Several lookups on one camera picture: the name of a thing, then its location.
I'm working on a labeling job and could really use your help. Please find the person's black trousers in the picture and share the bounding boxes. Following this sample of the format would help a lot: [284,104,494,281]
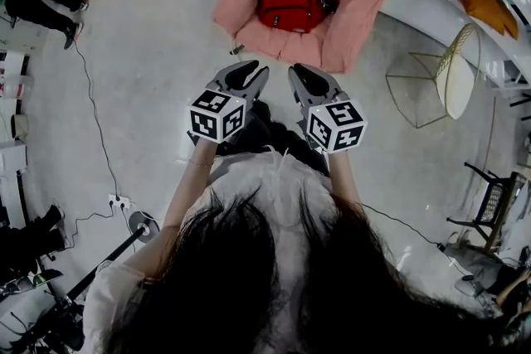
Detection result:
[215,99,333,177]

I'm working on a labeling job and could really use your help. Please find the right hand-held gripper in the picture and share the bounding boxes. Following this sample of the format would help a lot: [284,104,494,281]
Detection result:
[287,62,369,157]

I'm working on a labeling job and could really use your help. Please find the white wire-frame chair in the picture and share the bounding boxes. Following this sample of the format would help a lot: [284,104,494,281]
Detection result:
[385,22,482,129]

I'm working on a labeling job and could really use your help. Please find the person's left forearm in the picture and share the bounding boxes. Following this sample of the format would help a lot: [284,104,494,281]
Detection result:
[124,136,219,281]

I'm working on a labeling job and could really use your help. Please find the white curved bench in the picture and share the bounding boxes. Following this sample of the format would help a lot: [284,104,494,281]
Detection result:
[381,0,531,88]

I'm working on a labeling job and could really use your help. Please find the black light stand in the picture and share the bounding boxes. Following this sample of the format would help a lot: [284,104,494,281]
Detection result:
[64,211,161,303]

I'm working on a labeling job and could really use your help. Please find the person's right forearm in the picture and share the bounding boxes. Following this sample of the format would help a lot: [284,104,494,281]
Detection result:
[327,151,364,208]

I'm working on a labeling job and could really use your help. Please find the person's white shirt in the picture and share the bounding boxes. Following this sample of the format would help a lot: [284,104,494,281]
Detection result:
[82,144,366,354]

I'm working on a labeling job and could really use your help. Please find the black cable with adapter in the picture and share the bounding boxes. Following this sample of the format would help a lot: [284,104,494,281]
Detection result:
[362,202,472,278]

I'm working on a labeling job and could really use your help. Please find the white floor power strip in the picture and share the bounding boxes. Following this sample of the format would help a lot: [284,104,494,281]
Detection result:
[108,194,136,210]

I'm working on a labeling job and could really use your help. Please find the black frame chair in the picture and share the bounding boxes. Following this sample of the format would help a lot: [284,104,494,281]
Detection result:
[446,161,528,258]

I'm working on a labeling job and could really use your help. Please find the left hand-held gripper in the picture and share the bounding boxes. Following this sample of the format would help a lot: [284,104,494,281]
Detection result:
[186,60,270,157]

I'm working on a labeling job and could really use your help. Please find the long black floor cable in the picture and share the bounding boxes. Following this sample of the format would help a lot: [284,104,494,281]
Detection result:
[71,40,122,201]

